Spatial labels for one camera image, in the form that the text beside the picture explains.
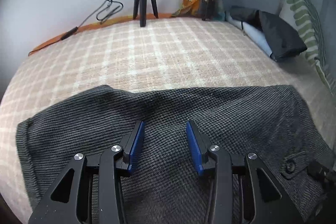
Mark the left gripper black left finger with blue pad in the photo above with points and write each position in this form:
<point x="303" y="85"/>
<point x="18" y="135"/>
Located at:
<point x="69" y="198"/>

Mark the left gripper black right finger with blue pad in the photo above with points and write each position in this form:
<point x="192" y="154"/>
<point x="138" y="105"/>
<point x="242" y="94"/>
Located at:
<point x="262" y="199"/>

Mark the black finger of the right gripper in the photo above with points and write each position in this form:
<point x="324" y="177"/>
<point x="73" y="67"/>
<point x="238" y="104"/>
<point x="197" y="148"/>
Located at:
<point x="323" y="175"/>

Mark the grey houndstooth pants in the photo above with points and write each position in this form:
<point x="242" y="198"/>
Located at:
<point x="272" y="121"/>

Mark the black pillow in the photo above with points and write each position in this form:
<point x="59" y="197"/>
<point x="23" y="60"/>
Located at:
<point x="282" y="38"/>

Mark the light blue pillow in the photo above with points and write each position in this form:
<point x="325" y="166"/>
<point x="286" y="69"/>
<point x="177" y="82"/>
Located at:
<point x="253" y="33"/>

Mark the pink plaid bed blanket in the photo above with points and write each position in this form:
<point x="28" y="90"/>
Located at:
<point x="166" y="54"/>

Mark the green striped white pillow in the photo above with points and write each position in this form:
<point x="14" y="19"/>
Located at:
<point x="303" y="17"/>

